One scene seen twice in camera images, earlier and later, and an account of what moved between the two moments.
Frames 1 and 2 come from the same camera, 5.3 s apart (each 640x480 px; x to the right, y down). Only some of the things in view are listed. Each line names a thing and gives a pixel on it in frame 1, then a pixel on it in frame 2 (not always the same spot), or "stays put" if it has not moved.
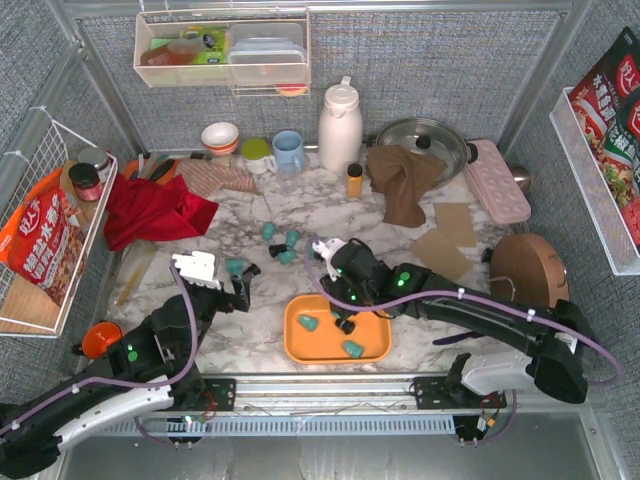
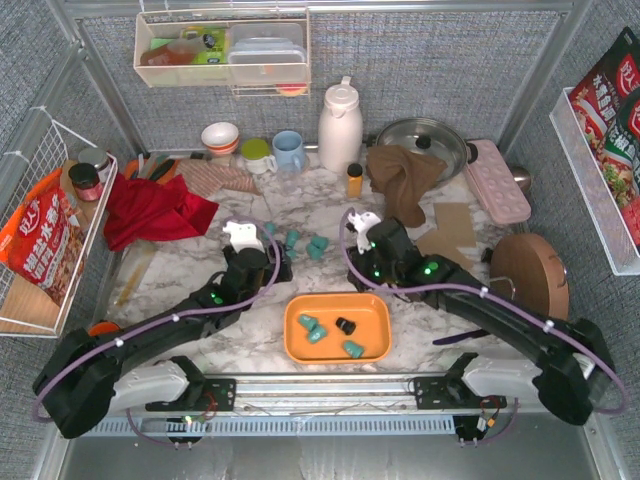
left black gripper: x=232 y=298 -> x=278 y=263
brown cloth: x=401 y=178 stays put
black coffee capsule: x=346 y=326 stays put
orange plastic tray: x=310 y=334 stays put
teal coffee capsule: x=309 y=322 stays put
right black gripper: x=333 y=298 -> x=357 y=265
